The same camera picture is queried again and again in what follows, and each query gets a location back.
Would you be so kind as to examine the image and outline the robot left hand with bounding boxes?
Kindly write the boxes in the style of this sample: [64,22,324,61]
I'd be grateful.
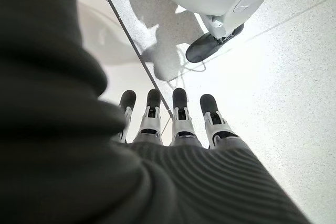
[0,0,313,224]

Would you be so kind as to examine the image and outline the wide white cabinet door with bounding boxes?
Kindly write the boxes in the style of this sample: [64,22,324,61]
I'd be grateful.
[76,0,174,146]

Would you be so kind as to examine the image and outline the black robot foot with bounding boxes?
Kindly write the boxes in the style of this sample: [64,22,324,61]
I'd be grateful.
[185,23,245,63]

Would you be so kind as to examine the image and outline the thin floor cable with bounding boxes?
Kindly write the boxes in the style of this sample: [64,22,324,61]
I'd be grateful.
[176,42,207,73]

